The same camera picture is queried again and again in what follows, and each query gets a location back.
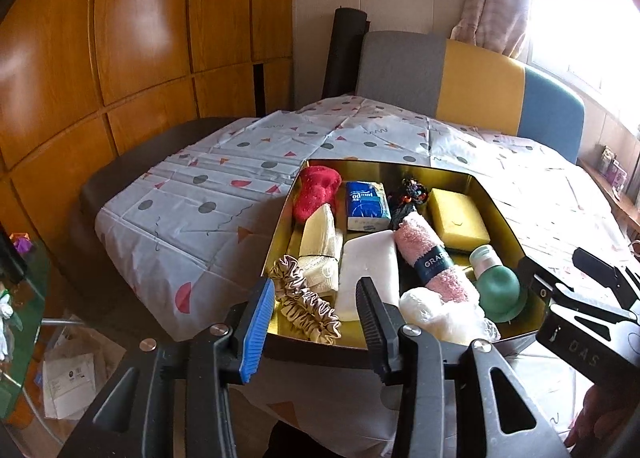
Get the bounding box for person's right hand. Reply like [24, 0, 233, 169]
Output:
[565, 380, 617, 449]

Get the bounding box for gold metal tin box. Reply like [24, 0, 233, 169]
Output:
[261, 157, 556, 351]

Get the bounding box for green silicone bottle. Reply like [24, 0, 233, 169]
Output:
[469, 244, 530, 323]

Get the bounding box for wooden side desk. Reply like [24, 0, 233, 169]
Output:
[577, 158, 640, 239]

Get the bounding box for striped satin scrunchie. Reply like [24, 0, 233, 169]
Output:
[267, 254, 343, 344]

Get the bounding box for white fluffy bath puff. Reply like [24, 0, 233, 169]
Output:
[399, 286, 501, 344]

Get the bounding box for white papers on floor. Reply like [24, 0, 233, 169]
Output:
[42, 328, 108, 421]

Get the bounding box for grey yellow blue headboard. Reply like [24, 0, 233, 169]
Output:
[355, 30, 586, 164]

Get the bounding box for black rolled mat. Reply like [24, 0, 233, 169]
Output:
[322, 7, 368, 99]

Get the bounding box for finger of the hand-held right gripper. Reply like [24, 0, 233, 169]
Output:
[572, 247, 640, 309]
[517, 255, 636, 324]

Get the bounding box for purple boxes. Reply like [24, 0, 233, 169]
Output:
[600, 145, 628, 194]

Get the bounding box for patterned bed sheet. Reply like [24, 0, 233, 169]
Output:
[95, 94, 640, 439]

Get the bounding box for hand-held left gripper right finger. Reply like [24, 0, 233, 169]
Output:
[355, 276, 571, 458]

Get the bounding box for blue tissue pack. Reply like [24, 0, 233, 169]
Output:
[345, 180, 392, 231]

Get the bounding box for wooden wardrobe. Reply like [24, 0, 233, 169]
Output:
[0, 0, 296, 289]

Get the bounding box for yellow sponge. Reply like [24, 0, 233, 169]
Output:
[426, 187, 492, 251]

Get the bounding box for pink towel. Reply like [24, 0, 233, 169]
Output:
[394, 212, 481, 309]

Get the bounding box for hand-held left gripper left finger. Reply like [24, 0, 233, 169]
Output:
[60, 277, 277, 458]

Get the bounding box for beige mesh bandage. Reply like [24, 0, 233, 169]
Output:
[295, 203, 346, 294]

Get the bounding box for red fuzzy sock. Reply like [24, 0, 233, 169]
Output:
[292, 165, 343, 224]

